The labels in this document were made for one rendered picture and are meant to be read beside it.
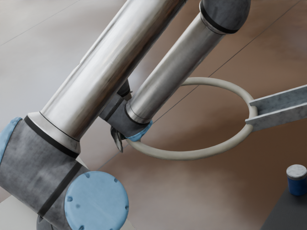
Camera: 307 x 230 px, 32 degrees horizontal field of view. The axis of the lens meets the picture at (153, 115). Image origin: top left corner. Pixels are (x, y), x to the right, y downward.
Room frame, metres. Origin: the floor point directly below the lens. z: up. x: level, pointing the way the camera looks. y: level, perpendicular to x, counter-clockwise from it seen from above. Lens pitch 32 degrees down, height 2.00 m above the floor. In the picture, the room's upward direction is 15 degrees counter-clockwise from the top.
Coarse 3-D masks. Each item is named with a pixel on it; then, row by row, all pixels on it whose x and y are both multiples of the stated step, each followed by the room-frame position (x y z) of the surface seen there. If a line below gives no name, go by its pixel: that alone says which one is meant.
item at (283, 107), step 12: (276, 96) 1.54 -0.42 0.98; (288, 96) 1.52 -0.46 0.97; (300, 96) 1.51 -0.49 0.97; (264, 108) 1.56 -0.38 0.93; (276, 108) 1.53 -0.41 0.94; (288, 108) 1.42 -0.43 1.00; (300, 108) 1.40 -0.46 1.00; (252, 120) 1.47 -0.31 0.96; (264, 120) 1.45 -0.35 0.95; (276, 120) 1.43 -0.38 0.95; (288, 120) 1.42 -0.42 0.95
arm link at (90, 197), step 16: (80, 176) 0.95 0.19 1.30; (96, 176) 0.96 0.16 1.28; (112, 176) 0.97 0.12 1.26; (64, 192) 0.94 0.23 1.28; (80, 192) 0.92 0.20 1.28; (96, 192) 0.93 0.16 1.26; (112, 192) 0.94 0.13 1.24; (48, 208) 0.93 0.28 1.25; (64, 208) 0.91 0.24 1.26; (80, 208) 0.90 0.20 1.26; (96, 208) 0.90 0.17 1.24; (112, 208) 0.91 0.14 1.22; (128, 208) 0.93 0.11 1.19; (64, 224) 0.91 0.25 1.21; (80, 224) 0.87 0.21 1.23; (96, 224) 0.88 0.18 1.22; (112, 224) 0.89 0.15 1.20
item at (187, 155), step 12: (192, 84) 1.82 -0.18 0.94; (204, 84) 1.81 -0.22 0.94; (216, 84) 1.77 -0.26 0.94; (228, 84) 1.74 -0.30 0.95; (240, 96) 1.67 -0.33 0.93; (252, 108) 1.56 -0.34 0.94; (240, 132) 1.44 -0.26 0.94; (132, 144) 1.50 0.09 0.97; (144, 144) 1.48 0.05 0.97; (228, 144) 1.39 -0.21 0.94; (156, 156) 1.42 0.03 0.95; (168, 156) 1.40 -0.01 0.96; (180, 156) 1.38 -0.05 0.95; (192, 156) 1.37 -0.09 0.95; (204, 156) 1.37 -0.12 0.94
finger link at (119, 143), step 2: (118, 132) 1.57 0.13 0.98; (116, 134) 1.57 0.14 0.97; (118, 134) 1.56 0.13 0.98; (116, 136) 1.57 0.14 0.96; (120, 136) 1.57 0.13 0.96; (116, 138) 1.57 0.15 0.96; (120, 138) 1.57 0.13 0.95; (116, 140) 1.57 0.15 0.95; (118, 140) 1.56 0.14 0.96; (120, 140) 1.58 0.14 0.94; (116, 142) 1.57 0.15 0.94; (118, 142) 1.56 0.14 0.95; (120, 142) 1.58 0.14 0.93; (116, 144) 1.57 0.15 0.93; (118, 144) 1.56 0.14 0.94; (120, 144) 1.54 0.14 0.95; (118, 146) 1.56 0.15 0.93; (120, 146) 1.53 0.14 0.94; (118, 148) 1.58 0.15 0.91; (120, 148) 1.53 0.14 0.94; (122, 148) 1.58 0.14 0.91; (120, 150) 1.53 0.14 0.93; (122, 150) 1.58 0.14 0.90; (122, 152) 1.58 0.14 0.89
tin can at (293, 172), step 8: (288, 168) 2.11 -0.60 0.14; (296, 168) 2.09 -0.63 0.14; (304, 168) 2.08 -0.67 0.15; (288, 176) 2.07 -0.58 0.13; (296, 176) 2.04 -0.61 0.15; (304, 176) 2.04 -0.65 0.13; (288, 184) 2.08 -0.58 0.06; (296, 184) 2.04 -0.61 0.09; (304, 184) 2.04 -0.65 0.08; (296, 192) 2.04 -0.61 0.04; (304, 192) 2.03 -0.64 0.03
